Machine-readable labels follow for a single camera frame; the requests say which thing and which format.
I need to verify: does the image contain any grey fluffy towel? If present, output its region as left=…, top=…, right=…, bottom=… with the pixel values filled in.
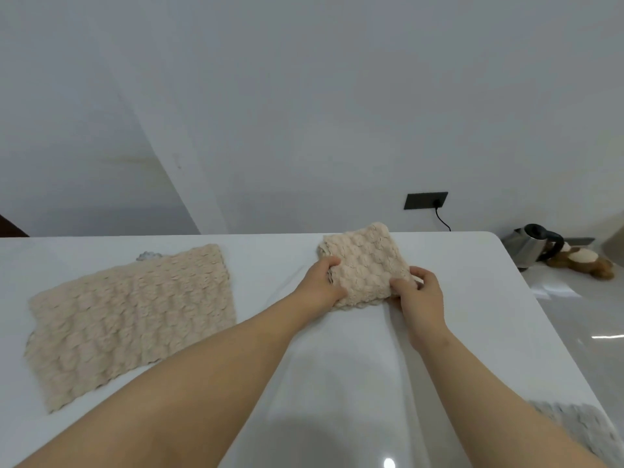
left=527, top=400, right=621, bottom=468

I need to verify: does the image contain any black power cable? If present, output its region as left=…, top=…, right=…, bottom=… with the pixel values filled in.
left=432, top=201, right=453, bottom=233

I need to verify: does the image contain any beige textured towel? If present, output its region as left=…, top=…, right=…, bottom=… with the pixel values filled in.
left=24, top=243, right=239, bottom=415
left=317, top=221, right=419, bottom=313

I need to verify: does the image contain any person's right forearm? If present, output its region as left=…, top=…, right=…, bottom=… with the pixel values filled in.
left=409, top=333, right=610, bottom=468

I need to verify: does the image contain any white marble table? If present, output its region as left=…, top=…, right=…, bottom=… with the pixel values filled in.
left=0, top=231, right=623, bottom=468

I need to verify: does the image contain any brown plush toy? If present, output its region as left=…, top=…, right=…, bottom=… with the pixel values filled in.
left=545, top=246, right=615, bottom=282

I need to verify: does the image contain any black wall socket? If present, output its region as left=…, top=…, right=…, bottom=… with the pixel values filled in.
left=403, top=191, right=449, bottom=211

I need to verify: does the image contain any person's left hand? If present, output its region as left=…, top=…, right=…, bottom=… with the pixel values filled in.
left=291, top=255, right=350, bottom=323

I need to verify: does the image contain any person's left forearm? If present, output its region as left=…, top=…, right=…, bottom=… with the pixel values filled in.
left=14, top=289, right=332, bottom=468

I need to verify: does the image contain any person's right hand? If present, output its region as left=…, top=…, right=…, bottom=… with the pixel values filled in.
left=389, top=266, right=450, bottom=355

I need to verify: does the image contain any steel electric kettle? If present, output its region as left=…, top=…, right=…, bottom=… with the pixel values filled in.
left=500, top=222, right=566, bottom=272

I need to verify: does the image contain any dark brown wooden door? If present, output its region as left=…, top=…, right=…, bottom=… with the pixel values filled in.
left=0, top=213, right=30, bottom=238

